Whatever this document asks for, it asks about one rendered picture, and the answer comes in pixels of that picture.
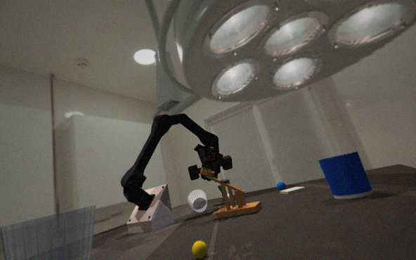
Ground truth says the yellow ball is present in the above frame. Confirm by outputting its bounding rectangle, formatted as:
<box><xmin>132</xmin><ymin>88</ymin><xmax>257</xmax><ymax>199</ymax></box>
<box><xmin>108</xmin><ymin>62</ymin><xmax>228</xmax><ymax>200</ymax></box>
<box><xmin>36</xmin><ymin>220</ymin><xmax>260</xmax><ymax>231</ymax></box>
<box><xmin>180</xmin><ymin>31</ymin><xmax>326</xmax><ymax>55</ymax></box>
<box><xmin>193</xmin><ymin>241</ymin><xmax>207</xmax><ymax>259</ymax></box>

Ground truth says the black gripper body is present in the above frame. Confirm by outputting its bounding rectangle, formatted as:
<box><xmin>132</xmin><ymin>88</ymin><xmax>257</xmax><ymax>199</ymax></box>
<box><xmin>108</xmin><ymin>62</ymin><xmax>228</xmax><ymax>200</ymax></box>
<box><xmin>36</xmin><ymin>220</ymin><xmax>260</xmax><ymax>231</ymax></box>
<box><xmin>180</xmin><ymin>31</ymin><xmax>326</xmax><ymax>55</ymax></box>
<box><xmin>188</xmin><ymin>152</ymin><xmax>233</xmax><ymax>180</ymax></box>

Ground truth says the blue ball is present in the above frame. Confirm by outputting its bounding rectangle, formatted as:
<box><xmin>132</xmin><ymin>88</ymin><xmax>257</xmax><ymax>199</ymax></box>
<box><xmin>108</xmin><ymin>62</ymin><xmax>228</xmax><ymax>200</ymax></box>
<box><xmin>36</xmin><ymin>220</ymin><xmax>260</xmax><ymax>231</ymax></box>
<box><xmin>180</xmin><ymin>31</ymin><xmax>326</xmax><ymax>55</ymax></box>
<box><xmin>277</xmin><ymin>182</ymin><xmax>286</xmax><ymax>190</ymax></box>

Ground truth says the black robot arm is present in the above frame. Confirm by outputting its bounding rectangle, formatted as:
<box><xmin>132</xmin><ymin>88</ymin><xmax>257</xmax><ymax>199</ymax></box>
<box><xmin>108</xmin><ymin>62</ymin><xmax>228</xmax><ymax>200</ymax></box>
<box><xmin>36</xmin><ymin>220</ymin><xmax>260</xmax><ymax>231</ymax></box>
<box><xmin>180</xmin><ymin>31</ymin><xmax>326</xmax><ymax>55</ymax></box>
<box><xmin>121</xmin><ymin>113</ymin><xmax>223</xmax><ymax>210</ymax></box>

